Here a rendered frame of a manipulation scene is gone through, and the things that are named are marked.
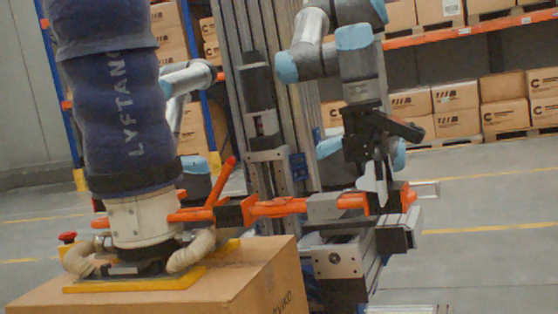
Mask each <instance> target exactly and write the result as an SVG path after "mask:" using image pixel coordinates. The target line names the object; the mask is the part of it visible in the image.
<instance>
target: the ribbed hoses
mask: <svg viewBox="0 0 558 314"><path fill-rule="evenodd" d="M198 231H199V232H198ZM198 231H197V232H196V234H197V233H198V234H197V236H196V235H195V236H196V239H195V240H194V242H193V243H192V244H191V245H189V247H186V248H183V249H179V250H178V251H176V252H174V254H173V256H171V257H170V258H169V261H168V263H167V266H166V269H167V273H168V274H169V275H178V274H180V273H182V272H183V270H184V269H185V268H186V267H187V266H189V265H190V264H192V265H193V264H194V263H197V262H199V260H201V259H203V257H204V256H205V255H206V254H207V253H208V252H209V250H211V249H212V248H213V246H214V245H217V244H221V242H222V241H223V239H224V238H226V237H228V236H232V235H234V234H235V233H236V231H237V228H228V229H214V225H211V227H208V228H205V229H203V230H198ZM111 234H112V232H111V230H110V229H108V230H105V231H103V232H99V233H97V234H96V235H95V236H94V237H93V238H92V239H91V240H90V239H87V240H86V241H83V242H80V243H78V244H75V245H74V246H72V247H71V249H70V250H68V251H67V252H66V254H64V256H63V259H62V264H63V266H64V267H65V269H66V270H69V271H72V272H74V273H76V274H78V275H79V276H82V278H83V279H86V278H87V277H88V276H89V275H90V274H92V273H93V272H94V270H95V269H96V268H97V267H95V265H92V262H89V260H86V259H85V258H86V257H87V256H90V255H93V253H94V254H96V253H99V252H100V253H101V251H100V246H98V242H97V238H96V237H98V236H109V235H111Z"/></svg>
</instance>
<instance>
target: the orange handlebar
mask: <svg viewBox="0 0 558 314"><path fill-rule="evenodd" d="M362 193H363V192H361V194H351V195H342V199H339V200H337V207H338V209H345V208H363V207H364V204H363V198H362ZM176 194H177V198H178V201H179V200H181V199H183V198H186V197H187V190H186V189H176ZM417 198H418V195H417V191H416V190H414V189H408V193H407V194H406V202H407V204H408V203H411V202H414V201H416V200H417ZM308 199H309V198H299V199H294V196H291V197H281V198H274V199H273V200H271V201H259V202H256V203H255V205H254V207H248V209H247V213H248V216H249V217H251V216H262V215H267V216H266V218H274V217H286V216H289V215H290V214H297V213H307V207H306V203H305V201H307V200H308ZM203 208H204V207H195V208H180V209H178V210H177V213H178V212H187V211H188V212H189V211H190V212H189V213H178V214H169V215H167V222H191V221H204V220H213V216H212V212H211V210H210V211H203ZM200 210H201V211H200ZM191 211H199V212H191ZM91 227H92V228H93V229H108V228H110V224H109V220H108V215H104V216H100V217H97V218H95V219H93V220H92V222H91Z"/></svg>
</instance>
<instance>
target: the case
mask: <svg viewBox="0 0 558 314"><path fill-rule="evenodd" d="M240 241H241V245H240V246H239V247H238V248H236V249H234V250H233V251H232V252H230V253H229V254H228V255H227V256H225V257H216V258H215V259H201V260H199V262H197V263H194V264H193V266H201V265H205V266H206V268H207V274H205V275H204V276H202V277H201V278H199V279H198V280H197V281H196V282H194V283H193V284H192V285H191V287H188V288H187V289H186V290H150V291H115V292H100V293H78V294H63V292H62V286H63V285H65V284H66V283H69V282H71V281H72V280H74V279H76V278H78V274H76V273H74V272H72V271H69V270H67V271H65V272H64V273H62V274H60V276H57V277H54V278H53V279H51V280H50V281H48V282H46V283H43V284H41V285H39V287H37V288H36V289H35V290H31V291H29V292H28V293H26V294H24V295H22V296H20V298H18V299H16V300H14V301H11V302H10V303H8V304H6V305H5V306H4V309H5V313H6V314H309V308H308V303H307V297H306V293H305V287H304V282H303V273H302V267H301V262H299V256H298V251H297V246H296V237H295V235H273V236H258V237H244V238H240ZM87 260H89V262H92V265H95V267H97V268H96V269H95V270H99V267H100V264H103V263H111V264H112V267H113V265H114V264H116V263H112V259H97V260H95V258H94V256H93V257H91V258H89V259H87Z"/></svg>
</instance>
